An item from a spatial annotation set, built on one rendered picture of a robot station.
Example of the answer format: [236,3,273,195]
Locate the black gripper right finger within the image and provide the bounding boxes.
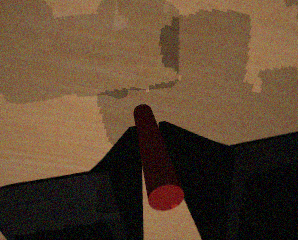
[159,121,298,240]

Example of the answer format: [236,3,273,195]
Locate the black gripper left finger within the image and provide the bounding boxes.
[0,126,144,240]

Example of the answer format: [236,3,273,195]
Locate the red peg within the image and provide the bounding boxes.
[133,104,185,211]

